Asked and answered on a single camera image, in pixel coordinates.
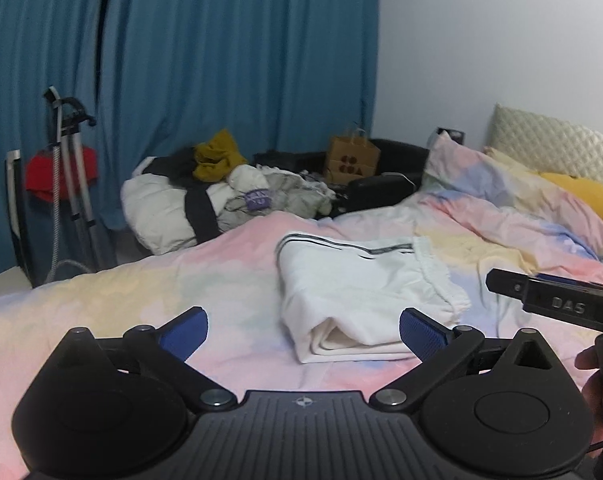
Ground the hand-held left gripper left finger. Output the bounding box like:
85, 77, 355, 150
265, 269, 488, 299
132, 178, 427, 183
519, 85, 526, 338
51, 306, 238, 407

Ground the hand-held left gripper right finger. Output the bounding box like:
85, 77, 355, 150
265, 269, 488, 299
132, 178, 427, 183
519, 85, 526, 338
370, 307, 559, 408

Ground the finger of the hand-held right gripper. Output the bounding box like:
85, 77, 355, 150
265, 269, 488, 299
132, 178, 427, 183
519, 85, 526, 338
536, 273, 603, 293
485, 268, 603, 334

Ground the white garment with dark stripes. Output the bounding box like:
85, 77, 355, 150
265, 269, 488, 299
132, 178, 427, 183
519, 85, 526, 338
275, 231, 472, 364

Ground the person's right hand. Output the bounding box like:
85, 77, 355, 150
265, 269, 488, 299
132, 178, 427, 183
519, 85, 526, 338
575, 346, 603, 449

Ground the pastel rainbow duvet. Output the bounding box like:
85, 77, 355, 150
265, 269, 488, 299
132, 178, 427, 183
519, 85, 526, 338
0, 180, 603, 480

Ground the yellow pillow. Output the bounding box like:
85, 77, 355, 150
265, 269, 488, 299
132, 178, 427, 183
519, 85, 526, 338
539, 171, 603, 236

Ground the cream quilted headboard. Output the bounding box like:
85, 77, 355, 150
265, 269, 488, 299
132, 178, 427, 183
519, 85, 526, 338
486, 103, 603, 181

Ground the black leather bench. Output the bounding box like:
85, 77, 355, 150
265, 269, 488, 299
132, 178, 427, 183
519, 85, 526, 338
254, 138, 431, 220

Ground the white garment with purple print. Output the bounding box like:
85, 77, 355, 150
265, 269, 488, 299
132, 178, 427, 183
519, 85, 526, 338
218, 165, 282, 233

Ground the pastel pillow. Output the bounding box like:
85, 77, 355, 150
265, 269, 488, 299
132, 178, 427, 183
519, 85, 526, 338
424, 132, 532, 201

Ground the dark cloth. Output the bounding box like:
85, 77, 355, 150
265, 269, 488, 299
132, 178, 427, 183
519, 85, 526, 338
151, 146, 202, 188

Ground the mustard yellow garment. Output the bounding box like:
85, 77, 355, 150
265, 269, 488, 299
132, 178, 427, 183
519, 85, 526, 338
192, 129, 248, 183

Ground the grey crumpled garment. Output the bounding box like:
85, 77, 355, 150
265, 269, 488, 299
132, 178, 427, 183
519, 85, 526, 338
271, 169, 335, 218

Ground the brown paper bag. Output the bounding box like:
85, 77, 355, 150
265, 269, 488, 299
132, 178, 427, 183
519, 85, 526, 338
324, 127, 381, 185

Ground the dark box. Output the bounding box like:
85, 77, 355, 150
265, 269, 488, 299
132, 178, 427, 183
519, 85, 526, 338
435, 127, 466, 147

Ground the red cloth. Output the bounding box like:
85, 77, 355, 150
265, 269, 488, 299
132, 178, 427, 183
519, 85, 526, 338
25, 146, 99, 203

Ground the blue curtain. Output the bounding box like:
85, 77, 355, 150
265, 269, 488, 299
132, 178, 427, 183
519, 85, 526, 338
0, 0, 381, 286

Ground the black strap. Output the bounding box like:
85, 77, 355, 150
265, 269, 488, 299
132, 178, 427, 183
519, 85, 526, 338
184, 187, 223, 241

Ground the grey metal frame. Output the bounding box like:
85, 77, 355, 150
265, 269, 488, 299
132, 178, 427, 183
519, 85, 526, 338
5, 149, 34, 288

